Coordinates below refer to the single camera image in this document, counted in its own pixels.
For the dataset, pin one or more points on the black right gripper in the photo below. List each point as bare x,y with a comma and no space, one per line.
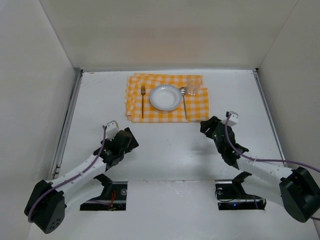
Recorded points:
208,125

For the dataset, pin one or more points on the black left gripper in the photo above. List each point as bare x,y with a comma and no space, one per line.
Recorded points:
130,139

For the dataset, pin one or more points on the clear drinking glass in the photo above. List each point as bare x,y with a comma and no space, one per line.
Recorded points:
194,83

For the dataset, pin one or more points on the white bowl plate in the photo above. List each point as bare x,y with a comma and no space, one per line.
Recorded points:
165,97

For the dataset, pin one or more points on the copper metal fork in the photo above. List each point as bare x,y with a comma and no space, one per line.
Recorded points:
143,93

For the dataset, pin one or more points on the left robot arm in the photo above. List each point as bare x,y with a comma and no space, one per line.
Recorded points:
50,200

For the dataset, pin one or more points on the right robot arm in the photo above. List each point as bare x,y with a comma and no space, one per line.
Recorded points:
293,189

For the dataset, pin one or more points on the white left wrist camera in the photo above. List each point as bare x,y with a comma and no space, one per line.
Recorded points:
111,129

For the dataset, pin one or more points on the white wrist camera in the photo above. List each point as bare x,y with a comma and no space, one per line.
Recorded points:
111,129
233,118

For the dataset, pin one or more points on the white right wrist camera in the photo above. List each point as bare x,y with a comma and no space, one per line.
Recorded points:
233,118

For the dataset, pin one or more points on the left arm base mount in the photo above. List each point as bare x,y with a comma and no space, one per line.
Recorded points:
112,198

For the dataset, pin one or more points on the left aluminium table rail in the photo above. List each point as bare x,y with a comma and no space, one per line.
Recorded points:
58,157

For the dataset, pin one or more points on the aluminium table rail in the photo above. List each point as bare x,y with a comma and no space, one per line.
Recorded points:
58,157
267,109

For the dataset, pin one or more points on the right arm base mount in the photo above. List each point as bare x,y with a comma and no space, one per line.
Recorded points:
231,196

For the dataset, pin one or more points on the right aluminium table rail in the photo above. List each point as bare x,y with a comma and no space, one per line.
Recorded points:
267,109

